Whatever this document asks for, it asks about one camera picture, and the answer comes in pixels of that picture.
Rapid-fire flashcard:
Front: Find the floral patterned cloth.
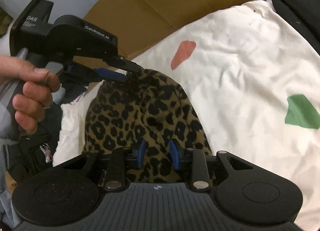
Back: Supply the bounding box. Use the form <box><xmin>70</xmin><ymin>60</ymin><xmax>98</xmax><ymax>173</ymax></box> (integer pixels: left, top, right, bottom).
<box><xmin>39</xmin><ymin>144</ymin><xmax>52</xmax><ymax>164</ymax></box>

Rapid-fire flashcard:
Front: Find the flattened cardboard box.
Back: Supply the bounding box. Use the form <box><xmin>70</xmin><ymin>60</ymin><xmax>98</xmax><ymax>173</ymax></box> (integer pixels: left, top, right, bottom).
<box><xmin>82</xmin><ymin>0</ymin><xmax>253</xmax><ymax>57</ymax></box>

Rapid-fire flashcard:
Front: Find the person's left hand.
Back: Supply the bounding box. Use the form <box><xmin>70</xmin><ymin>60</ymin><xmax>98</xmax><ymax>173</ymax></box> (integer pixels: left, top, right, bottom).
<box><xmin>0</xmin><ymin>54</ymin><xmax>60</xmax><ymax>131</ymax></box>

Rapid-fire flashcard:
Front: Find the light blue garment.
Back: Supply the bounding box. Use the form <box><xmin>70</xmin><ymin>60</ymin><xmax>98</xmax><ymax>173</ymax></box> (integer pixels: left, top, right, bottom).
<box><xmin>0</xmin><ymin>171</ymin><xmax>20</xmax><ymax>228</ymax></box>

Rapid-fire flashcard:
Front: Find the leopard print garment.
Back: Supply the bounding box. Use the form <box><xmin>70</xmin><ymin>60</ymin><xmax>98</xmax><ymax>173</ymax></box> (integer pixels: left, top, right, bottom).
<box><xmin>84</xmin><ymin>68</ymin><xmax>217</xmax><ymax>189</ymax></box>

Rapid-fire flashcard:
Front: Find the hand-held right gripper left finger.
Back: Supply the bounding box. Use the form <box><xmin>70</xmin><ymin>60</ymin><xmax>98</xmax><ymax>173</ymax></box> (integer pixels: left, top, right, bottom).
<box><xmin>62</xmin><ymin>140</ymin><xmax>147</xmax><ymax>191</ymax></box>

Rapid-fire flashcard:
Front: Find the cream bear print blanket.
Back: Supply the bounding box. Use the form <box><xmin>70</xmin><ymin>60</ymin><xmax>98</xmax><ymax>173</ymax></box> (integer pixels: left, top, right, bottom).
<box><xmin>52</xmin><ymin>0</ymin><xmax>320</xmax><ymax>229</ymax></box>

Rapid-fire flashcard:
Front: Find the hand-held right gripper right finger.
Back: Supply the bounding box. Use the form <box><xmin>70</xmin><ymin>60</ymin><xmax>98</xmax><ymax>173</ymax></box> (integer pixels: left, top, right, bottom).
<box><xmin>169</xmin><ymin>138</ymin><xmax>253</xmax><ymax>191</ymax></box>

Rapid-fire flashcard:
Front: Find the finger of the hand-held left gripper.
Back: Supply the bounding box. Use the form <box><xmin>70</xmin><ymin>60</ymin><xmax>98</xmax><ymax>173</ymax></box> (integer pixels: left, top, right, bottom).
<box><xmin>102</xmin><ymin>54</ymin><xmax>142</xmax><ymax>74</ymax></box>
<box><xmin>66</xmin><ymin>62</ymin><xmax>128</xmax><ymax>85</ymax></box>

